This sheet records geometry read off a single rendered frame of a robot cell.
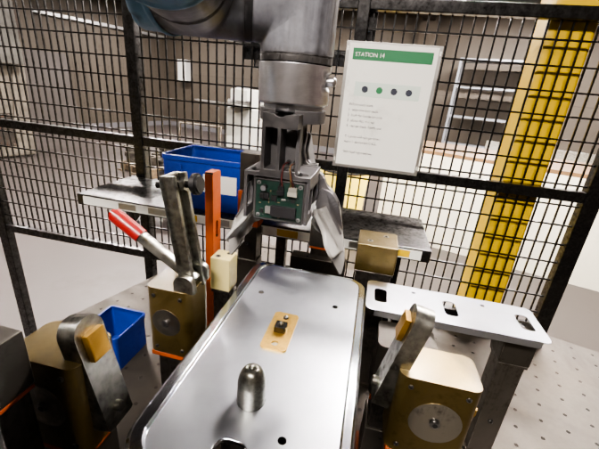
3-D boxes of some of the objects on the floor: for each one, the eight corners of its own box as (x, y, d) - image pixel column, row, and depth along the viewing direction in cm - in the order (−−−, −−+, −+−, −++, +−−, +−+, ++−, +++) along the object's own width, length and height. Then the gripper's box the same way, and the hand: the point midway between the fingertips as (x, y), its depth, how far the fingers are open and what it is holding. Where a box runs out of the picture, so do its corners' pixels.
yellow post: (452, 494, 127) (766, -329, 54) (401, 481, 130) (634, -315, 57) (444, 449, 143) (676, -229, 71) (399, 437, 146) (578, -224, 74)
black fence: (489, 519, 120) (728, 1, 64) (18, 385, 155) (-98, -30, 98) (479, 478, 133) (670, 17, 77) (45, 363, 167) (-42, -15, 111)
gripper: (185, 101, 35) (192, 273, 42) (385, 121, 31) (355, 305, 39) (222, 99, 43) (222, 245, 50) (385, 115, 39) (359, 269, 47)
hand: (285, 262), depth 47 cm, fingers open, 14 cm apart
